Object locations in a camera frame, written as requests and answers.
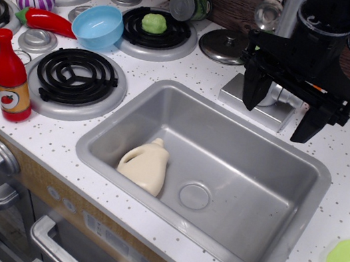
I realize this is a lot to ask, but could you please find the red ketchup bottle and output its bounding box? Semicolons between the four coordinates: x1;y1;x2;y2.
0;28;31;122

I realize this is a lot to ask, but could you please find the grey stove knob front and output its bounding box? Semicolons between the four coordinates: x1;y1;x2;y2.
18;29;58;54

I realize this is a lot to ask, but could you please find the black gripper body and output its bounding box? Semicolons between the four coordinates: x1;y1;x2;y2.
242;29;350;126

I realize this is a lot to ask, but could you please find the red chili pepper toy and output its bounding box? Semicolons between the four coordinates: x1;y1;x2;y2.
15;7;77;39

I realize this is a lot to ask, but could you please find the front right stove burner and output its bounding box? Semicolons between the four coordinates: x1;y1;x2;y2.
26;48;128;121

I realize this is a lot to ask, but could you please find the back right stove burner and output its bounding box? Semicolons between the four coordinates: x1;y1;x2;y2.
115;7;198;62

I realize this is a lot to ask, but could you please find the hanging steel ladle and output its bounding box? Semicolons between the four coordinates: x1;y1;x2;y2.
254;0;285;33

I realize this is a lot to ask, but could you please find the green lettuce ball toy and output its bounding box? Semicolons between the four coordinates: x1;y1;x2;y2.
141;13;167;34

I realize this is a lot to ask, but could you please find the silver faucet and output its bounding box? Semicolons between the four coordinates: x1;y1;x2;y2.
218;0;306;132

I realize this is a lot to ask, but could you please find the grey stove knob middle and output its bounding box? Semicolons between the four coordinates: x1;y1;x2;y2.
67;5;91;23

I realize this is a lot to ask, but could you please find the grey dishwasher handle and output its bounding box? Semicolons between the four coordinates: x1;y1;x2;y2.
30;215;77;262

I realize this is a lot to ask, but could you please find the silver pot lid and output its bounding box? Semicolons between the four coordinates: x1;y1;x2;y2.
198;29;248;66

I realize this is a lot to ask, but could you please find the green tin can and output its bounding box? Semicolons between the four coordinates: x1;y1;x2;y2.
169;0;212;22

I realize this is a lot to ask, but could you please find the grey sink basin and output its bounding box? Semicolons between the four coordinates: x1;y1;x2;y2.
76;80;331;262

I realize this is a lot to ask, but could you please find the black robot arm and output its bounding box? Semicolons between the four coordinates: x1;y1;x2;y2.
242;0;350;144

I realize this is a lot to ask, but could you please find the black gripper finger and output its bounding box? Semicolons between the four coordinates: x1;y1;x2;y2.
290;106;331;144
242;63;273;110

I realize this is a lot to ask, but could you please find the cream detergent jug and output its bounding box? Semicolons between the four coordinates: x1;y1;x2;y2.
116;138;170;197

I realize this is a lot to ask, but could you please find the light blue bowl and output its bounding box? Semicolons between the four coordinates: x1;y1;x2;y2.
71;5;124;50

